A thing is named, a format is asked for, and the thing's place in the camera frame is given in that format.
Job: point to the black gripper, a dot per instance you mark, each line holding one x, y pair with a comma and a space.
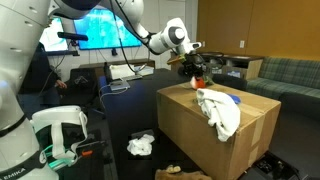
195, 63

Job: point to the red plush with green leaves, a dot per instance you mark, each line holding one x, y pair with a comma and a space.
199, 83

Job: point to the blue bean bag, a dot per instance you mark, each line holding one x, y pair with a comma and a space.
235, 98

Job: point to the white towel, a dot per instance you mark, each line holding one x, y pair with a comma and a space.
220, 113

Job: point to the white plastic bag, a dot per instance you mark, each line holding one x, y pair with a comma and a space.
141, 145

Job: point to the brown plush toy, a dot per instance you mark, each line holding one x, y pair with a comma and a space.
181, 174

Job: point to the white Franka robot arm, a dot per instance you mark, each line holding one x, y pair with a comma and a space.
23, 83

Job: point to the large cardboard box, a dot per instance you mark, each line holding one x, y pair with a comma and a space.
193, 133

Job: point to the silver flat device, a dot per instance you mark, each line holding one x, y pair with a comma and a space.
119, 85

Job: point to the green plaid sofa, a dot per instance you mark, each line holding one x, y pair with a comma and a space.
293, 76

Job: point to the large TV screen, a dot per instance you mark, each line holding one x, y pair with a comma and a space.
100, 31

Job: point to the black power strip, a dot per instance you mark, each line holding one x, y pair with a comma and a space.
275, 166

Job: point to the black office chair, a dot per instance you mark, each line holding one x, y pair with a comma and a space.
78, 85

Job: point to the small orange clip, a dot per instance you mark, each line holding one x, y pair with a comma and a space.
87, 153

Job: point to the white VR headset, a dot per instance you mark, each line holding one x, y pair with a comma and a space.
56, 115

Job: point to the seated person in dark clothes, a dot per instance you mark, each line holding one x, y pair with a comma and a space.
40, 80

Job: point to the white wall outlet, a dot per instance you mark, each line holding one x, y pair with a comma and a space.
242, 44

